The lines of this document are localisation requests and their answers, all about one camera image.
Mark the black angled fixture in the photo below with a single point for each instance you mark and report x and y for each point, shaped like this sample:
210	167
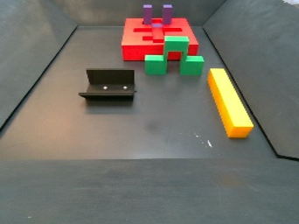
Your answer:
109	83

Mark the green stepped block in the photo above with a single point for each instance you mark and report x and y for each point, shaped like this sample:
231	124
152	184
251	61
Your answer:
175	50

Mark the yellow long block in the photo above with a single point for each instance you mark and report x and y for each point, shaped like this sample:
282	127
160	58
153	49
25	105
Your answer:
232	113

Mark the red puzzle base block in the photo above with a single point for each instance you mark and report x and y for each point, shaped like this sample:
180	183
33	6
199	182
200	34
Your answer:
144	38

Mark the purple U-shaped block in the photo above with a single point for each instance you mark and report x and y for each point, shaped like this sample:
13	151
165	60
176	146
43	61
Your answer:
161	19

